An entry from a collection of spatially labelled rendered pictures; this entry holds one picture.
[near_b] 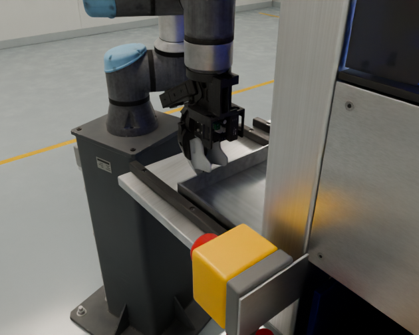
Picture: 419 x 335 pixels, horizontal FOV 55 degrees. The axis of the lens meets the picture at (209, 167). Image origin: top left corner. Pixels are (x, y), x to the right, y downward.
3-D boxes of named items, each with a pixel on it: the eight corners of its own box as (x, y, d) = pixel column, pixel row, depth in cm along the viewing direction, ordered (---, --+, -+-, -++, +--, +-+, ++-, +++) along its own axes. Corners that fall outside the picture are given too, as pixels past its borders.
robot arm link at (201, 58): (173, 37, 61) (215, 30, 66) (175, 66, 64) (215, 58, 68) (204, 48, 56) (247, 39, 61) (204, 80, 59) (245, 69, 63)
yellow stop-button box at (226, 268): (286, 307, 43) (294, 256, 39) (236, 345, 39) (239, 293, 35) (239, 266, 48) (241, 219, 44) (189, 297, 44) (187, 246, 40)
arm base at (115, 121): (95, 128, 119) (90, 96, 114) (132, 111, 130) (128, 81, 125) (132, 141, 112) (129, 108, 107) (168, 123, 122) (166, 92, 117)
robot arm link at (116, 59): (108, 88, 120) (101, 41, 113) (153, 85, 122) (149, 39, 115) (107, 104, 110) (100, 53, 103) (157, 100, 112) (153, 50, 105)
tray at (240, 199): (435, 235, 65) (441, 218, 63) (336, 322, 51) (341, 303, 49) (277, 154, 87) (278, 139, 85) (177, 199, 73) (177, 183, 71)
